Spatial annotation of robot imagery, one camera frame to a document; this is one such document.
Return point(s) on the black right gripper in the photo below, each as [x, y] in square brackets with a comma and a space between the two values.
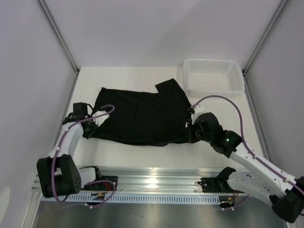
[196, 123]

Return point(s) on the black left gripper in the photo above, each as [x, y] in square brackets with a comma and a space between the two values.
[86, 135]

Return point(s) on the black t-shirt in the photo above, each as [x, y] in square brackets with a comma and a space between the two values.
[145, 119]

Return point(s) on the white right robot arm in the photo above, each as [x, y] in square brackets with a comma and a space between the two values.
[283, 192]

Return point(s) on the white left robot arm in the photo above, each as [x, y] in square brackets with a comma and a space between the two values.
[58, 175]

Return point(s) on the white perforated plastic basket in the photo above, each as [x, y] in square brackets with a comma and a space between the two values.
[203, 77]

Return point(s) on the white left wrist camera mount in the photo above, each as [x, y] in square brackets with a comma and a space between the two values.
[100, 117]

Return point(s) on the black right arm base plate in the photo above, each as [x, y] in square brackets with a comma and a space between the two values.
[213, 185]

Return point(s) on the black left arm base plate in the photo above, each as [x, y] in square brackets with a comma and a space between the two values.
[106, 183]

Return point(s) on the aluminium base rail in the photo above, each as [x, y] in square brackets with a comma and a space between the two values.
[132, 180]

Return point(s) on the grey slotted cable duct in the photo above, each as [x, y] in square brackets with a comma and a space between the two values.
[145, 198]

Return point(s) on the grey aluminium frame post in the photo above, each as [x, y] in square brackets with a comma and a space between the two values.
[283, 4]

